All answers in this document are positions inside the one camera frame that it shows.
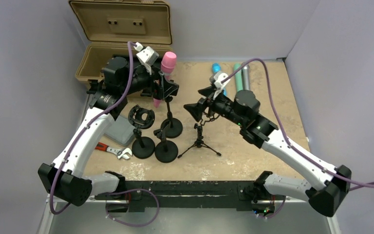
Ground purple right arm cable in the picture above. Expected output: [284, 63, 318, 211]
[221, 58, 374, 190]

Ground red-handled adjustable wrench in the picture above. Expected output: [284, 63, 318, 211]
[95, 142, 132, 160]

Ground black tripod shock-mount stand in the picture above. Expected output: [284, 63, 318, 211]
[177, 113, 222, 158]

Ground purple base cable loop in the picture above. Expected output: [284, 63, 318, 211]
[105, 189, 160, 228]

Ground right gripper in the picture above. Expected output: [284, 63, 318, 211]
[184, 85, 246, 127]

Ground black clip desk stand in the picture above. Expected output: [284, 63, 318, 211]
[153, 123, 178, 163]

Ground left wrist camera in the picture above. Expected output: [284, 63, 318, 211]
[133, 42, 159, 75]

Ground black stand with pink microphone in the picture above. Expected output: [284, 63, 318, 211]
[160, 96, 183, 138]

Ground silver grey microphone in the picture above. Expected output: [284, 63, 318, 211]
[242, 65, 251, 90]

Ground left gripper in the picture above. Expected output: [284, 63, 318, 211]
[120, 63, 178, 98]

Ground black shock-mount desk stand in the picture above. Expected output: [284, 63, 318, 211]
[128, 105, 155, 159]

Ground tan plastic tool case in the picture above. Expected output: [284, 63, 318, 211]
[69, 0, 172, 87]

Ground grey flat box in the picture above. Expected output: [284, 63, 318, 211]
[105, 115, 135, 147]

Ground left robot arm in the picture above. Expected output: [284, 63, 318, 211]
[38, 52, 177, 206]

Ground mint green microphone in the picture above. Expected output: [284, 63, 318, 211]
[233, 63, 243, 92]

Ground pink toy microphone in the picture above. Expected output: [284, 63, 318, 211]
[153, 51, 177, 108]

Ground blue microphone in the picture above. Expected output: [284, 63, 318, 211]
[211, 63, 227, 96]

